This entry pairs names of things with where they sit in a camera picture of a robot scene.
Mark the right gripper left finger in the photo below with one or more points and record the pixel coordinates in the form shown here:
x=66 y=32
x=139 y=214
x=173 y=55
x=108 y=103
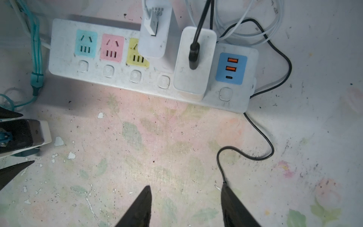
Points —
x=139 y=213

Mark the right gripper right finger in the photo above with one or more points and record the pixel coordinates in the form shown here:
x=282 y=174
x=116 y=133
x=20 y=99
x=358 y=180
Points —
x=235 y=213

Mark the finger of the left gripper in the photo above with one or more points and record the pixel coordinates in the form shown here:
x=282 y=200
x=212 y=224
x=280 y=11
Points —
x=9 y=173
x=7 y=114

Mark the teal plug adapter with prongs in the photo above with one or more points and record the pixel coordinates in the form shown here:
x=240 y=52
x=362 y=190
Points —
x=18 y=134

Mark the white charger with black cable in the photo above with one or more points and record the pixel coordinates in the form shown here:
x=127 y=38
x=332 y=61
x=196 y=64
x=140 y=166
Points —
x=194 y=62

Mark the white multicolour power strip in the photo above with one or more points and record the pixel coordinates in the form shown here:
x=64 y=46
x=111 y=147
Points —
x=225 y=77

